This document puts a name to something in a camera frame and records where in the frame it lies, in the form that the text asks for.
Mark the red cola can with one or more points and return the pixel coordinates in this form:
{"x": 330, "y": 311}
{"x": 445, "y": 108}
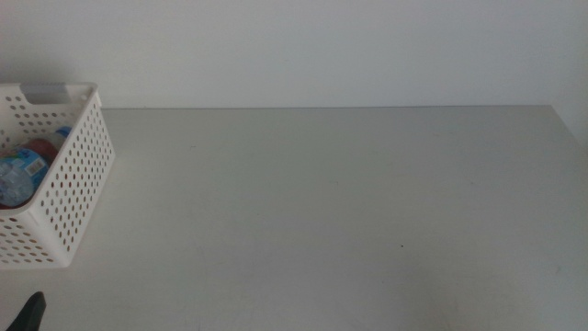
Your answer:
{"x": 43, "y": 148}

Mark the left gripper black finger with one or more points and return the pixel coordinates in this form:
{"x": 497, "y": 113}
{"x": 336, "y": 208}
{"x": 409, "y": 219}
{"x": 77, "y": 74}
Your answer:
{"x": 32, "y": 312}

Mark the white perforated plastic basket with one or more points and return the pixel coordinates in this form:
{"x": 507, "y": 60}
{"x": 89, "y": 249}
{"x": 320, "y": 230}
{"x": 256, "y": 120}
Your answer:
{"x": 69, "y": 184}

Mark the clear water bottle blue cap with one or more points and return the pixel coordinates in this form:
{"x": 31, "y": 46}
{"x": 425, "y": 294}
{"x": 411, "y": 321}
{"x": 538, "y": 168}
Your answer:
{"x": 18, "y": 179}

